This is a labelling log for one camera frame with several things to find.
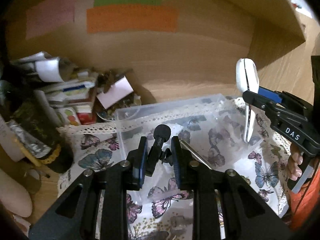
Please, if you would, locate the white handheld magnifier device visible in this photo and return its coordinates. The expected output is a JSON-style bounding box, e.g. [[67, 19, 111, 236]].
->
[[236, 58, 259, 142]]

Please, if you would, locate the person's right hand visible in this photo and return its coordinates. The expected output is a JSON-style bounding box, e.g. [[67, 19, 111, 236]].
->
[[286, 143, 303, 181]]

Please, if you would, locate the butterfly print lace cloth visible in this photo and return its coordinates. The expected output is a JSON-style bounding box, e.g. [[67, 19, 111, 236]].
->
[[56, 95, 292, 240]]

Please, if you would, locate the clear plastic storage box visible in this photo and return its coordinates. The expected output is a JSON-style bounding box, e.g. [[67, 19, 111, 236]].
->
[[116, 94, 251, 179]]

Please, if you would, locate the cream cylindrical roll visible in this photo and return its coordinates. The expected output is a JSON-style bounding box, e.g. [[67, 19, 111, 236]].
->
[[0, 170, 33, 218]]

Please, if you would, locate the stack of books and papers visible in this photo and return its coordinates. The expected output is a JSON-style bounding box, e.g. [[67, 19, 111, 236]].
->
[[10, 51, 99, 127]]

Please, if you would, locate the dark wine bottle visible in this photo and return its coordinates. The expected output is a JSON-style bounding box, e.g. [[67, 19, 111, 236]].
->
[[1, 80, 74, 174]]

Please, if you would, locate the small pink white box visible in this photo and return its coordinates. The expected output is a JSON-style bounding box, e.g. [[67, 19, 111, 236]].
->
[[97, 77, 133, 109]]

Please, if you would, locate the orange sticky note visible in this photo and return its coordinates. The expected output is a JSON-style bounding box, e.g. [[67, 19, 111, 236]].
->
[[87, 4, 178, 34]]

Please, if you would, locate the pink sticky note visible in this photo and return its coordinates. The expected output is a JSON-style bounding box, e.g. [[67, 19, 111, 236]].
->
[[25, 0, 76, 40]]

